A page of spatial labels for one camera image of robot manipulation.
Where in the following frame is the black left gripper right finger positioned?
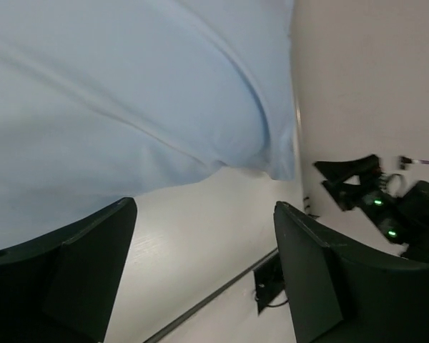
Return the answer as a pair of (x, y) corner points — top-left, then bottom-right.
(274, 202), (429, 342)

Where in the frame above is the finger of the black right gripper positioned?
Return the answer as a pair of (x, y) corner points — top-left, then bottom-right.
(322, 177), (368, 212)
(313, 154), (379, 179)

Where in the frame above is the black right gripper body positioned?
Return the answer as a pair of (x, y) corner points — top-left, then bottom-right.
(358, 181), (429, 257)

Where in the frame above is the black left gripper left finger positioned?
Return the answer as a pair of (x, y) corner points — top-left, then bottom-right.
(0, 198), (137, 342)

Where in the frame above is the light blue pillowcase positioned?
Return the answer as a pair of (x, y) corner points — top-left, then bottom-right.
(0, 1), (295, 250)

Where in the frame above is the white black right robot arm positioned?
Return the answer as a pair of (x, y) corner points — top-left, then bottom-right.
(313, 154), (429, 263)

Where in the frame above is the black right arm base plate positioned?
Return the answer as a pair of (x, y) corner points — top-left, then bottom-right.
(253, 253), (288, 315)

